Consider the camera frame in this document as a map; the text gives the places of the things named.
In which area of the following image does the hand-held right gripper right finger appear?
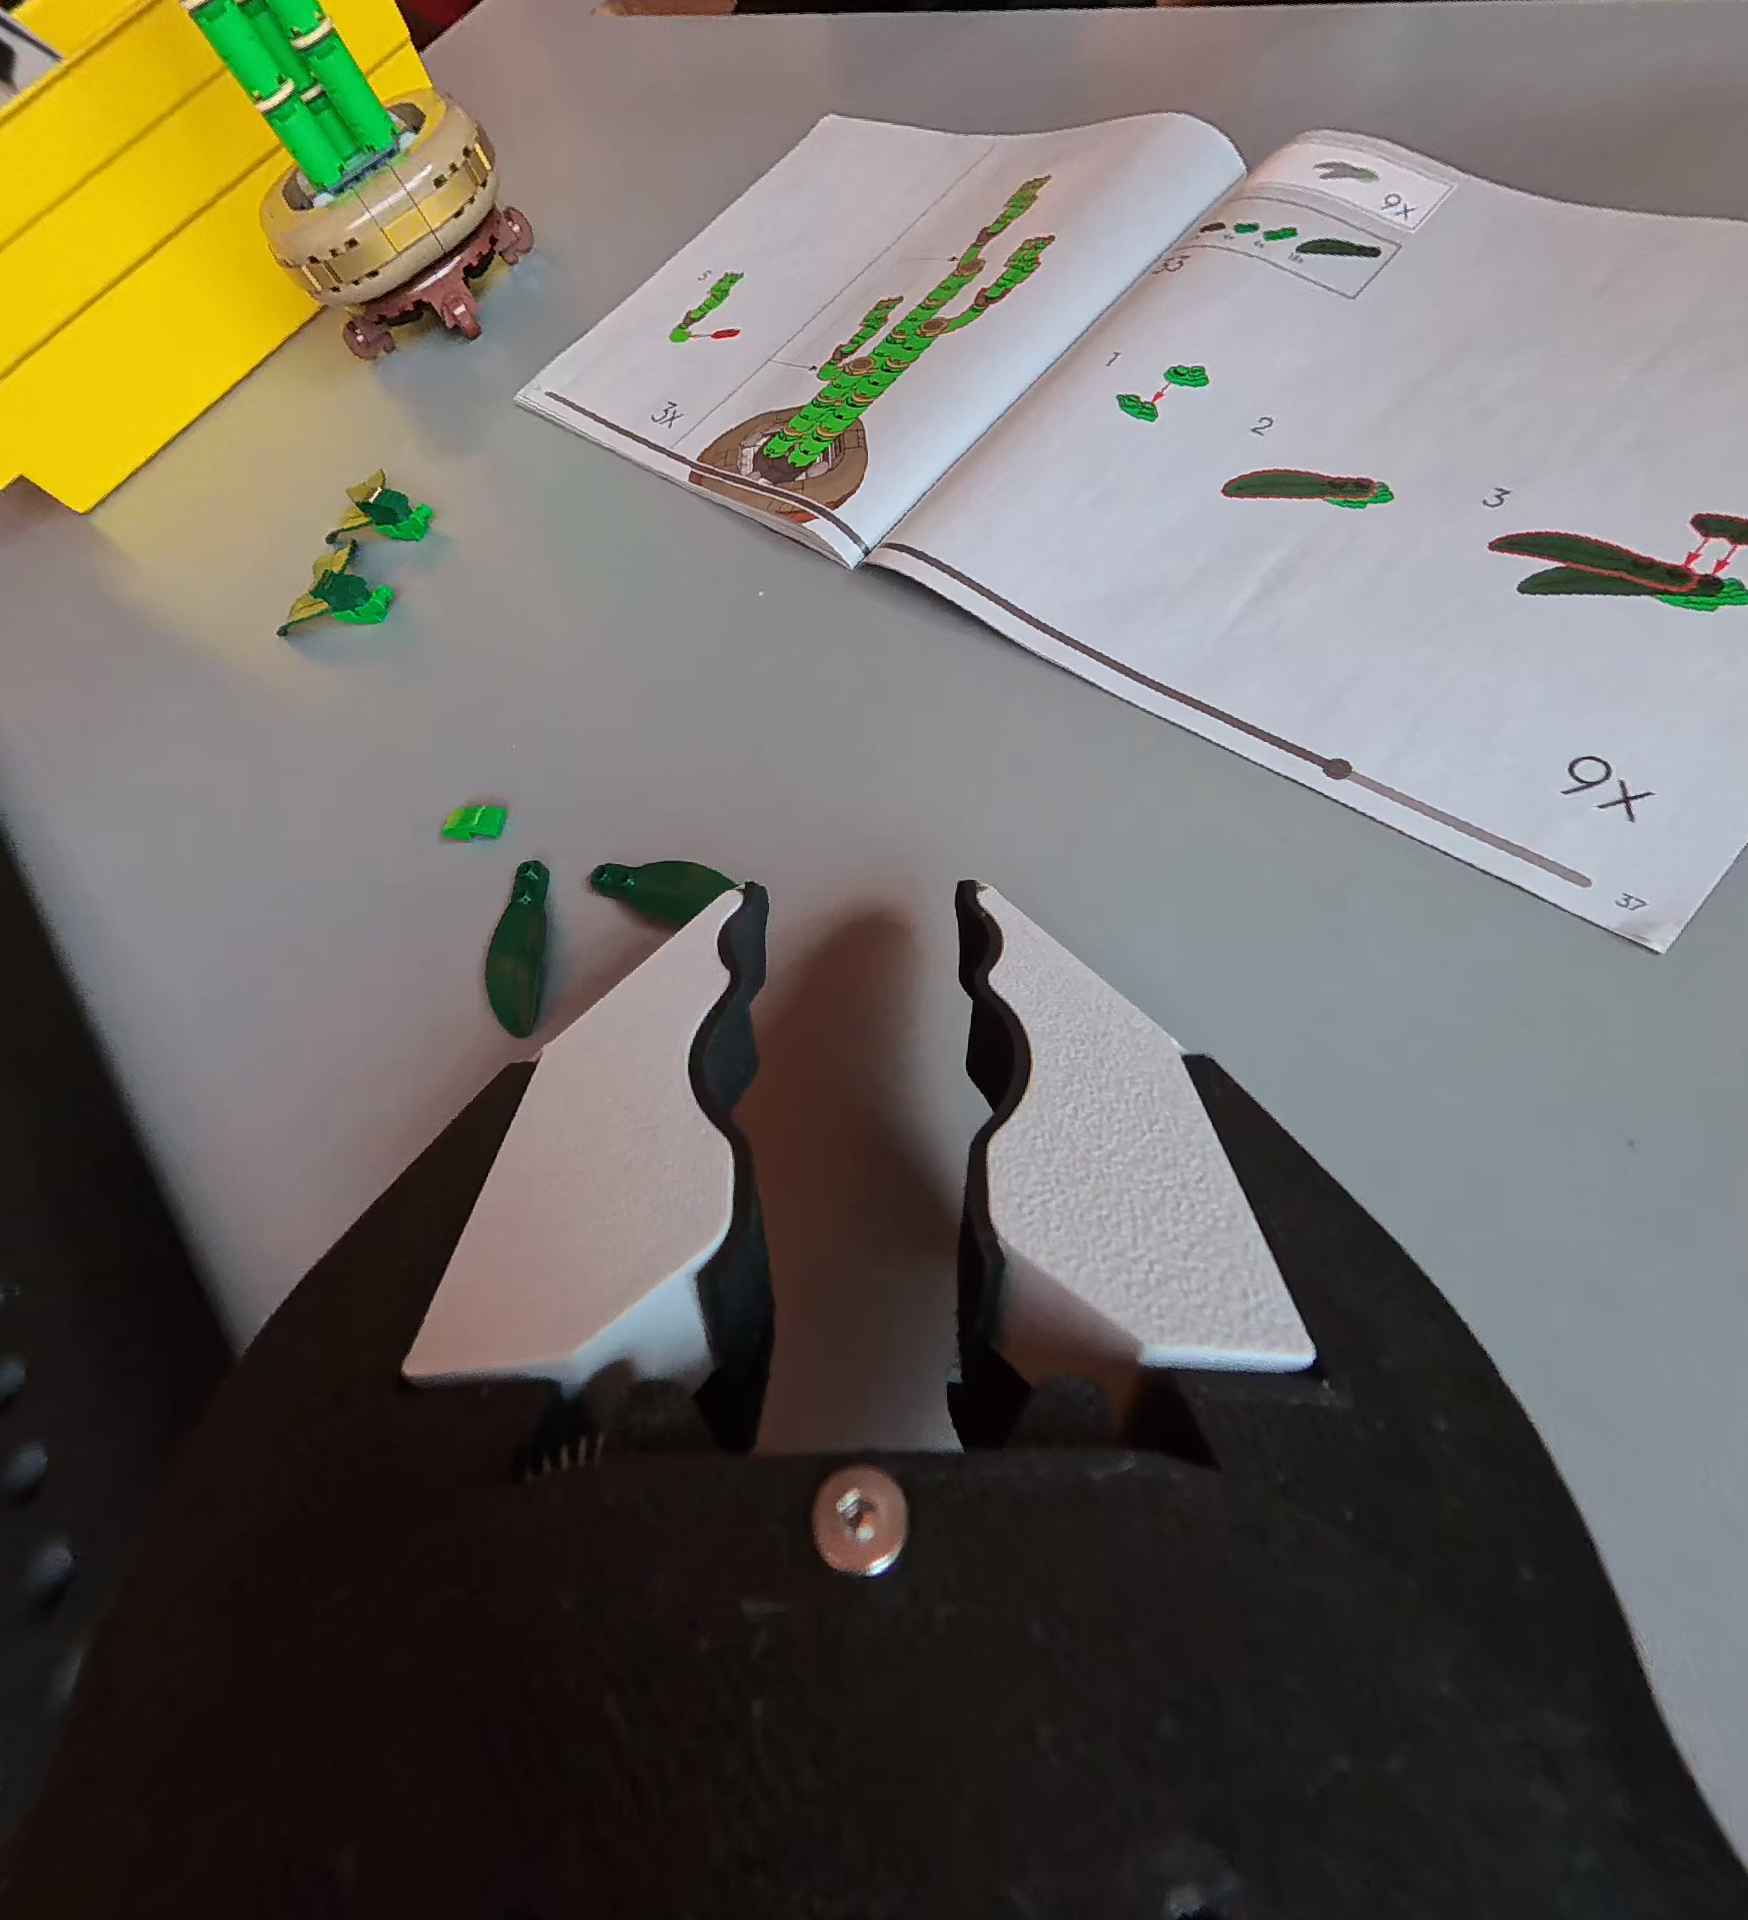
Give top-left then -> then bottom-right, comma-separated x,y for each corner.
948,879 -> 1318,1452

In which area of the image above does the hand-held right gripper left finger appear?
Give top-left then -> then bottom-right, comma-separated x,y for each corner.
399,884 -> 775,1454

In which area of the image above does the dark green leaf piece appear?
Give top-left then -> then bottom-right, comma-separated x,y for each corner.
591,860 -> 745,928
486,860 -> 552,1040

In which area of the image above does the yellow plastic parts bin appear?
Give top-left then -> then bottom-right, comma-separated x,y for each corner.
0,0 -> 433,515

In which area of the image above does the black perforated mat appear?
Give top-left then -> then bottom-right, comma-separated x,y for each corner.
0,694 -> 241,1920

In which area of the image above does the green leaf cluster assembly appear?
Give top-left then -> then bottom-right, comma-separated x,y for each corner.
274,542 -> 399,637
325,468 -> 437,546

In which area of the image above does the open instruction booklet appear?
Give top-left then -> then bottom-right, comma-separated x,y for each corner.
514,109 -> 1748,955

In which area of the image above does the green bamboo brick model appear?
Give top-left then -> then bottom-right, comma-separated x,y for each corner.
183,0 -> 535,363

